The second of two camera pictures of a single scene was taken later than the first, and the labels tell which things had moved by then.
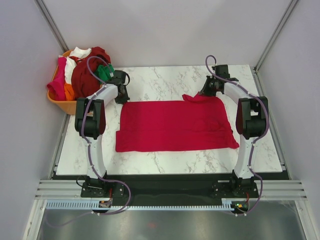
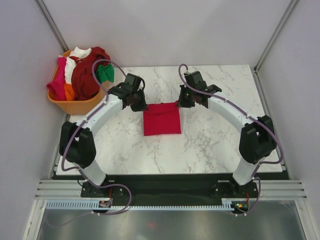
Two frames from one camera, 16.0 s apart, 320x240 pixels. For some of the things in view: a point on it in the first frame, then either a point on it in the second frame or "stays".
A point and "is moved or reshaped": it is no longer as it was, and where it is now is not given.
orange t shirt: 69,91 stays
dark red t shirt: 84,84 stays
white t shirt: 71,64 stays
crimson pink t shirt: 197,123 is moved or reshaped
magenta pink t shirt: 56,89 stays
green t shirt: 105,72 stays
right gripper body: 209,87 to 186,99
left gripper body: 122,98 to 138,103
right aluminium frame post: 290,8 stays
